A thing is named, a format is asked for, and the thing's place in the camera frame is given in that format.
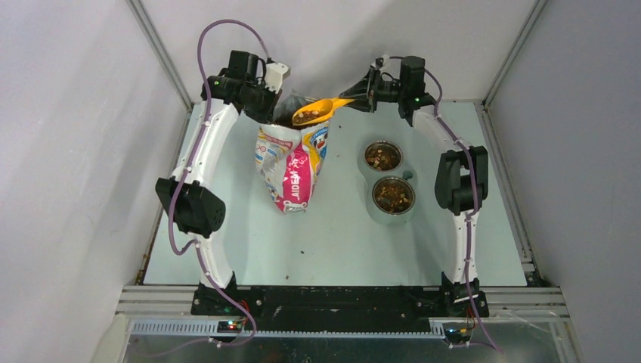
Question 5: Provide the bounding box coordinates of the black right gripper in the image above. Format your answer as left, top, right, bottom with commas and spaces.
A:
340, 67, 407, 113

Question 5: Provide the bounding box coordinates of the yellow plastic scoop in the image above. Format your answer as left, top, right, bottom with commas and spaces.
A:
291, 98, 354, 126

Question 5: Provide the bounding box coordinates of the steel bowl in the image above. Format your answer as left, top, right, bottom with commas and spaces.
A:
364, 141, 404, 173
371, 176, 416, 216

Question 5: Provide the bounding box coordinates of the colourful pet food bag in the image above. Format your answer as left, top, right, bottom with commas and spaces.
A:
255, 92, 329, 214

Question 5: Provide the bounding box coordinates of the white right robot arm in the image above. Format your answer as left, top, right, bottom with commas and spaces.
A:
339, 55, 489, 316

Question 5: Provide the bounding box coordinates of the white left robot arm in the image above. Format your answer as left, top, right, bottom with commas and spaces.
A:
155, 51, 290, 315

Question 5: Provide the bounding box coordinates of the kibble in scoop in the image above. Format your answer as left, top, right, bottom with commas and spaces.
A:
292, 110, 321, 126

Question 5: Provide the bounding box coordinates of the kibble in far bowl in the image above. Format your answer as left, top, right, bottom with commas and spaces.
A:
366, 145, 401, 170

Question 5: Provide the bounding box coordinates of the kibble in bowl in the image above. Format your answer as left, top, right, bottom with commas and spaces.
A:
366, 145, 401, 170
375, 180, 413, 213

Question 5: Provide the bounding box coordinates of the small green object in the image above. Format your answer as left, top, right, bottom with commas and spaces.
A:
402, 170, 413, 181

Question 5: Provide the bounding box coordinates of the kibble in near bowl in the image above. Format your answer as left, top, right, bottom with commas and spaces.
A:
375, 180, 413, 213

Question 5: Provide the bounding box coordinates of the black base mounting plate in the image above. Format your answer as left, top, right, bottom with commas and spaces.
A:
190, 284, 472, 334

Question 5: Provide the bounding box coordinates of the left circuit board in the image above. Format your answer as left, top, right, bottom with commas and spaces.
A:
216, 320, 244, 334

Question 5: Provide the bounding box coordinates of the circuit board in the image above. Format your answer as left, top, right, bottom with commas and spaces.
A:
216, 320, 244, 334
443, 327, 474, 348

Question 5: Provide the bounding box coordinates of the right circuit board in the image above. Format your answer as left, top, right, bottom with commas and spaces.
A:
443, 327, 474, 348

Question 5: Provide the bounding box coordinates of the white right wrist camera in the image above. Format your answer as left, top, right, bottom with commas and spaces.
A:
370, 54, 390, 71

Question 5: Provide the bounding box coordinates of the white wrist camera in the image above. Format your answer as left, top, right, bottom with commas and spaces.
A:
264, 62, 290, 94
370, 54, 390, 71

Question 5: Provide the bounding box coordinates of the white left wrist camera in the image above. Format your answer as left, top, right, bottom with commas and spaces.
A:
264, 62, 290, 94

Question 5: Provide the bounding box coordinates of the aluminium frame rail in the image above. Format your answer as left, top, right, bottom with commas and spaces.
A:
116, 286, 570, 339

